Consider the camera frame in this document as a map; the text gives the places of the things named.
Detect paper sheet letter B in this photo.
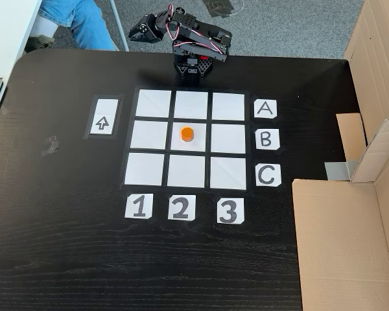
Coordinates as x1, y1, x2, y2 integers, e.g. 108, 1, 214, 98
255, 128, 281, 151

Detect paper sheet number 2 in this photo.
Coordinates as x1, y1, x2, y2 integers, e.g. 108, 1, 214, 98
167, 194, 197, 222

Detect white table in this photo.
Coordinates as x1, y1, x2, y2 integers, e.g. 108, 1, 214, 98
0, 0, 43, 80

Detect large brown cardboard screen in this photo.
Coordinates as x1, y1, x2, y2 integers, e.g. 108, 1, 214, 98
291, 0, 389, 311

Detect white metal table leg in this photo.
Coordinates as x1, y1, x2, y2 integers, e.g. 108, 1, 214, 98
109, 0, 130, 52

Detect round orange token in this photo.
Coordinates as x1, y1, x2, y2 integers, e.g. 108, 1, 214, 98
180, 126, 196, 143

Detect paper sheet letter A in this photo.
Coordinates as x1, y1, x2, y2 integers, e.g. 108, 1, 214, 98
253, 99, 279, 121

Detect white paper grid square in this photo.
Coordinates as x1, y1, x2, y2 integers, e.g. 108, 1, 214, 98
124, 152, 166, 187
211, 92, 247, 122
210, 122, 247, 154
136, 89, 172, 119
174, 90, 210, 119
130, 120, 169, 151
167, 154, 206, 189
209, 156, 248, 190
171, 121, 209, 152

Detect person's leg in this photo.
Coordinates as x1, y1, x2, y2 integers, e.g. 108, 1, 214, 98
38, 0, 118, 52

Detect paper sheet number 1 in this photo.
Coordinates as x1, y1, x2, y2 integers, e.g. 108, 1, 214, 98
124, 193, 154, 220

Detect white arrow paper sheet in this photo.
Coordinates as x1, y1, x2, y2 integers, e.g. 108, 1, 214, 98
89, 98, 120, 135

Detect black floor tape patch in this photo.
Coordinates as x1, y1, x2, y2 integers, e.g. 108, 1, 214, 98
202, 0, 244, 19

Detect person's foot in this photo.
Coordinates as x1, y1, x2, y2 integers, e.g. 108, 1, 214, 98
24, 34, 56, 54

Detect paper sheet number 3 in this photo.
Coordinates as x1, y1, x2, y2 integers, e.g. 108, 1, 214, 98
217, 198, 246, 225

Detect paper sheet letter C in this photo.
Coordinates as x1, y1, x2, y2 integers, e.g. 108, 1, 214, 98
255, 163, 283, 187

